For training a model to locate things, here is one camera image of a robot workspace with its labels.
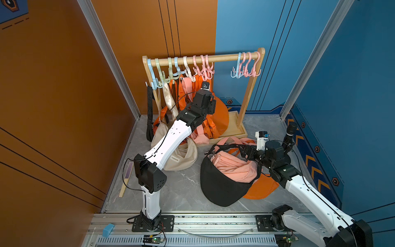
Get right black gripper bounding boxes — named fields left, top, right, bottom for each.
left=238, top=143, right=275, bottom=171

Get orange crescent bag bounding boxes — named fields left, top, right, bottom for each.
left=211, top=96, right=229, bottom=138
left=232, top=154, right=279, bottom=200

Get black crescent bag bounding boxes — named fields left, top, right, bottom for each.
left=200, top=144, right=264, bottom=207

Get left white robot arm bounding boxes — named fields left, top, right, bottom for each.
left=133, top=89, right=216, bottom=231

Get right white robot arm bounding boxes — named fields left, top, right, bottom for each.
left=239, top=140, right=373, bottom=247

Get pink bag middle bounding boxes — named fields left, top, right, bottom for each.
left=182, top=77, right=209, bottom=145

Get pink hook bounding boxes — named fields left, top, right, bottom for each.
left=242, top=52, right=253, bottom=77
left=250, top=51, right=261, bottom=77

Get pink hook rightmost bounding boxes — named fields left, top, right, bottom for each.
left=250, top=51, right=261, bottom=77

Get light blue hook leftmost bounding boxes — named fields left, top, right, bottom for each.
left=147, top=59, right=163, bottom=90

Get beige crescent bag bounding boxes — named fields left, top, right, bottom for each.
left=151, top=84, right=198, bottom=171

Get wooden clothes rack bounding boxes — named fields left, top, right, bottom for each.
left=142, top=47, right=265, bottom=137

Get circuit board right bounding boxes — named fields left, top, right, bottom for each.
left=275, top=235, right=299, bottom=247

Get green circuit board left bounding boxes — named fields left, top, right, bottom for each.
left=142, top=235, right=166, bottom=247

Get blue sponge block left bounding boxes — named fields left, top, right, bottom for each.
left=102, top=223, right=115, bottom=238

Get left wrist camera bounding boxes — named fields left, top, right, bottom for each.
left=201, top=81, right=211, bottom=91

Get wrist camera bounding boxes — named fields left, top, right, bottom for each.
left=201, top=81, right=211, bottom=91
left=255, top=131, right=270, bottom=150

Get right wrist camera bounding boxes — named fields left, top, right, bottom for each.
left=255, top=131, right=270, bottom=150

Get black strap bag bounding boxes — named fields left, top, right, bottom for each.
left=146, top=86, right=154, bottom=142

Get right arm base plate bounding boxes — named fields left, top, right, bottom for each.
left=255, top=215, right=276, bottom=232

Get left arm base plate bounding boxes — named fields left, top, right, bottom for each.
left=132, top=215, right=175, bottom=232

